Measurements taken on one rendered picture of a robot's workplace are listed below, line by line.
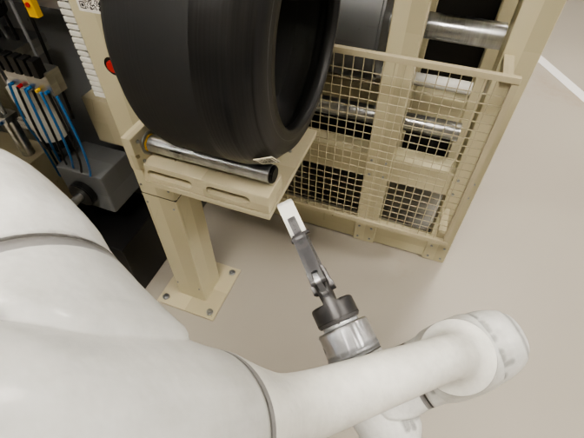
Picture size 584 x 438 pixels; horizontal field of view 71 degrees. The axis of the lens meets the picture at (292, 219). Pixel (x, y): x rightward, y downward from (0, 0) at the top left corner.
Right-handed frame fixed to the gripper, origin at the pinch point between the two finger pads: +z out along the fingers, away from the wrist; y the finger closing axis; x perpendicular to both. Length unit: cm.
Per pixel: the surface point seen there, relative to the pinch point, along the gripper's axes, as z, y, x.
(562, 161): 11, 175, 144
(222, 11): 25.5, -23.8, 5.1
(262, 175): 17.1, 15.3, -3.0
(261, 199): 13.2, 18.9, -5.9
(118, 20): 35.1, -22.0, -10.1
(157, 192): 39, 42, -38
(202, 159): 27.6, 15.3, -14.6
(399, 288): -16, 116, 22
